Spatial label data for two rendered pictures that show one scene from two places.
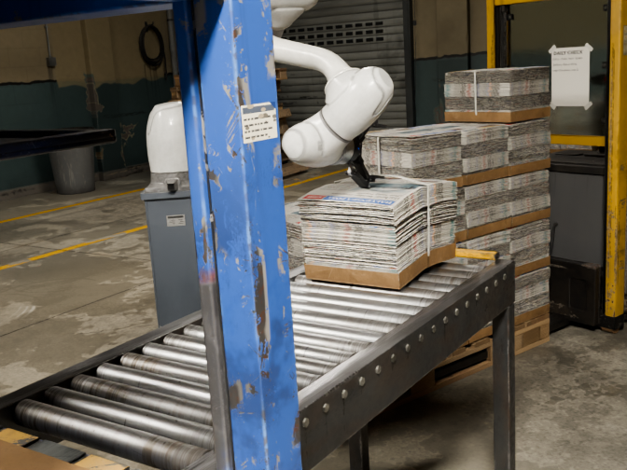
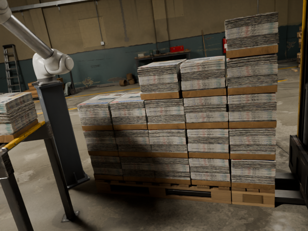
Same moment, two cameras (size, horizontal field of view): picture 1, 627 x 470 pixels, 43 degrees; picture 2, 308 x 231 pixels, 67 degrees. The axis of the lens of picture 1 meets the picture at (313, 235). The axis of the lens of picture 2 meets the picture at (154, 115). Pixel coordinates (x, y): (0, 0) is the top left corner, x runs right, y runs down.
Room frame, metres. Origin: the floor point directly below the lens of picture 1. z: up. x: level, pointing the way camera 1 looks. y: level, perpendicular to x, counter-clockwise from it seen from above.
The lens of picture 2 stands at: (2.23, -1.84, 1.20)
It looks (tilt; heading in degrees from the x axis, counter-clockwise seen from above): 17 degrees down; 58
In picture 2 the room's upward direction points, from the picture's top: 8 degrees counter-clockwise
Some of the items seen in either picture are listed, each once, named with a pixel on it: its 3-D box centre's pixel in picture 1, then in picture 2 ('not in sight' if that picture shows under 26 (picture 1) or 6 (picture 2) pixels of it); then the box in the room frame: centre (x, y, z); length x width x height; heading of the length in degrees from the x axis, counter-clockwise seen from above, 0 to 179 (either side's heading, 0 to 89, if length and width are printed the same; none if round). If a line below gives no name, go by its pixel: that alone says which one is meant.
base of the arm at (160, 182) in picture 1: (174, 179); (45, 81); (2.57, 0.44, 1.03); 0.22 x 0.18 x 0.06; 3
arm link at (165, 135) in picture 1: (174, 135); (44, 64); (2.60, 0.43, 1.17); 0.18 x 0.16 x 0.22; 121
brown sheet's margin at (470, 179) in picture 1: (453, 172); (205, 87); (3.47, -0.63, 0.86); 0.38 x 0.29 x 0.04; 39
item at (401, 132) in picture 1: (403, 132); (163, 63); (3.29, -0.40, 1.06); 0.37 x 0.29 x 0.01; 36
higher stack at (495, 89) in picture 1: (497, 209); (249, 113); (3.65, -0.87, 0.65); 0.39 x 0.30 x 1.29; 38
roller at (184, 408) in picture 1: (160, 407); not in sight; (1.36, 0.30, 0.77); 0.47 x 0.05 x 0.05; 56
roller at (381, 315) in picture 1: (328, 313); not in sight; (1.85, -0.03, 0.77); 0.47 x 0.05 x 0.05; 56
